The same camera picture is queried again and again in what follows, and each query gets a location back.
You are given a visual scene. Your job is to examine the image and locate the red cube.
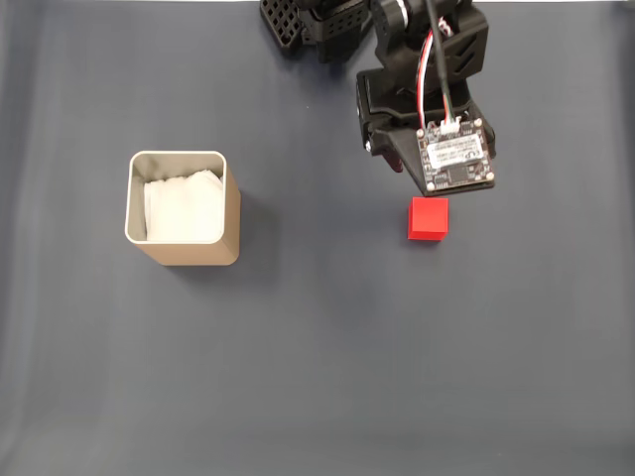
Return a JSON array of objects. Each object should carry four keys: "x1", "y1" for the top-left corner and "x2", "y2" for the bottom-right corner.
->
[{"x1": 407, "y1": 196, "x2": 450, "y2": 243}]

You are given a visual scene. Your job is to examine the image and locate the beige metal box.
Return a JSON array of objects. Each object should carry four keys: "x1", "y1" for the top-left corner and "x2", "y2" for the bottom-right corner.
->
[{"x1": 123, "y1": 150, "x2": 242, "y2": 267}]

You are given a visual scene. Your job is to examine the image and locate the blue table mat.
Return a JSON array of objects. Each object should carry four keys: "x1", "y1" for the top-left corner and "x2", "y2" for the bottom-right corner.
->
[{"x1": 0, "y1": 2, "x2": 635, "y2": 476}]

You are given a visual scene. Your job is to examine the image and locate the white tissue paper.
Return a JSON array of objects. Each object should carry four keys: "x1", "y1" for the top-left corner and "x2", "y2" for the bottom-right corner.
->
[{"x1": 143, "y1": 168, "x2": 224, "y2": 243}]

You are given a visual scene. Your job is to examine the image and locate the white and red wires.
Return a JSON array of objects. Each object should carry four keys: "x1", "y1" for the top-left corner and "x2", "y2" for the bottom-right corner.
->
[{"x1": 416, "y1": 17, "x2": 455, "y2": 135}]

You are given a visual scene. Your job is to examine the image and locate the camera circuit board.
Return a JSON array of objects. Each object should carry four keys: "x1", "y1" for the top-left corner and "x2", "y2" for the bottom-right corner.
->
[{"x1": 415, "y1": 117, "x2": 497, "y2": 193}]

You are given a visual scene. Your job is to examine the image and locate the black camera cable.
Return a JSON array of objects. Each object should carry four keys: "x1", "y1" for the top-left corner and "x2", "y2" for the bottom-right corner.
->
[{"x1": 424, "y1": 0, "x2": 455, "y2": 125}]

